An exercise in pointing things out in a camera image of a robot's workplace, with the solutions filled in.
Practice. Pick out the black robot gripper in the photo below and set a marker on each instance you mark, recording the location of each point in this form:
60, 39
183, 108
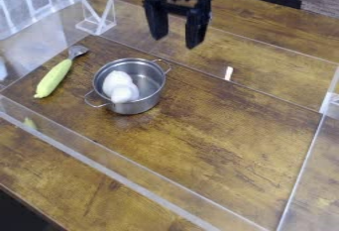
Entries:
197, 20

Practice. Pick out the silver metal pot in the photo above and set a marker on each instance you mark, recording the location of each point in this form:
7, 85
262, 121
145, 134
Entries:
148, 75

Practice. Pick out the clear acrylic triangle bracket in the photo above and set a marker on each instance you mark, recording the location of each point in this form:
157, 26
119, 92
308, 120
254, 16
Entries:
96, 24

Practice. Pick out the green handled metal spoon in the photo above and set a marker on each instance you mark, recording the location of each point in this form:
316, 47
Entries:
56, 74

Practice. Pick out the clear acrylic enclosure wall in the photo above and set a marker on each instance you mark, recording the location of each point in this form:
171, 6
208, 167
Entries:
181, 200

